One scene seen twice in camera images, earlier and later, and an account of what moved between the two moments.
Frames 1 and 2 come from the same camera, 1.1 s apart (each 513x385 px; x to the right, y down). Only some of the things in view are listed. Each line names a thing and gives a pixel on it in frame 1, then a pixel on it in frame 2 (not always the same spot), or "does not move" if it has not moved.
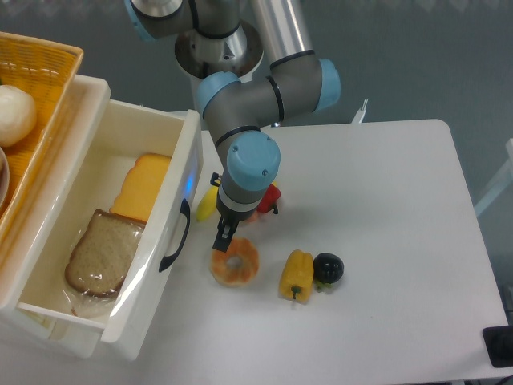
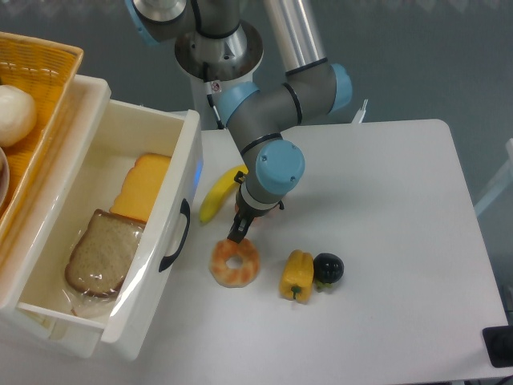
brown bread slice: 104,254 does not move
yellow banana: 208,206 does not move
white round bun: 18,116 does not move
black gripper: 229,217 → 245,214
